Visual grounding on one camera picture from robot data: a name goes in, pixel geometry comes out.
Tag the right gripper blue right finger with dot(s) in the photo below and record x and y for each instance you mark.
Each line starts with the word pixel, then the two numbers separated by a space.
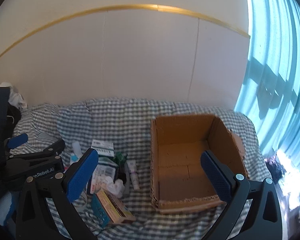
pixel 263 220

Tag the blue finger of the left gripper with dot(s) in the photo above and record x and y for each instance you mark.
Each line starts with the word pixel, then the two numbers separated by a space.
pixel 54 149
pixel 17 141

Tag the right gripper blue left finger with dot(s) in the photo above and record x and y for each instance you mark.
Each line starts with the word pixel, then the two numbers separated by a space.
pixel 34 219

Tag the dental floss pick jar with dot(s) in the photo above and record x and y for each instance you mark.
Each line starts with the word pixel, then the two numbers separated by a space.
pixel 77 152

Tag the white green medicine box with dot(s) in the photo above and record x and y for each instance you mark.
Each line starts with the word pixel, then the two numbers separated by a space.
pixel 104 148

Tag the green snack packet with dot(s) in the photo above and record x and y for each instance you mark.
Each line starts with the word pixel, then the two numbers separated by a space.
pixel 120 158

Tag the white rabbit figurine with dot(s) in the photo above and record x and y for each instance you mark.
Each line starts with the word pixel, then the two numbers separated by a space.
pixel 116 187

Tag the orange teal carton box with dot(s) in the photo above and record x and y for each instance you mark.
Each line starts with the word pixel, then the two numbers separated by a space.
pixel 109 210

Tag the white purple cream tube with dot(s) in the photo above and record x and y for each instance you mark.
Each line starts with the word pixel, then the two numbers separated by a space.
pixel 133 174

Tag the black clothes pile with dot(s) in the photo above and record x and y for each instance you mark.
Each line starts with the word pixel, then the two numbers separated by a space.
pixel 13 117

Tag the white clothes pile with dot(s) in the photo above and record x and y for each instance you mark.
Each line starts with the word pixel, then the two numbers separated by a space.
pixel 15 99

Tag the dark items on floor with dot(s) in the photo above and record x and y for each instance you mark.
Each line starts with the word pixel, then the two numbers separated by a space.
pixel 275 168

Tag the black phone-like card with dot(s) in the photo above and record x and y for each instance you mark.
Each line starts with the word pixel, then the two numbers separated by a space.
pixel 104 174

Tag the grey checkered cloth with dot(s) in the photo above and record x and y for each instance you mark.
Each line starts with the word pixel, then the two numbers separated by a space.
pixel 126 123

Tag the cardboard box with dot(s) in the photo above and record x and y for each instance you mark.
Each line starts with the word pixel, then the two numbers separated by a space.
pixel 178 182

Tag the blue striped curtain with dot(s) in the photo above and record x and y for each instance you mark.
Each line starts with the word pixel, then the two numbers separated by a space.
pixel 270 93

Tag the gold wall trim strip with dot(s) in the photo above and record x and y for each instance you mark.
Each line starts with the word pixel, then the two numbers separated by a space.
pixel 150 7

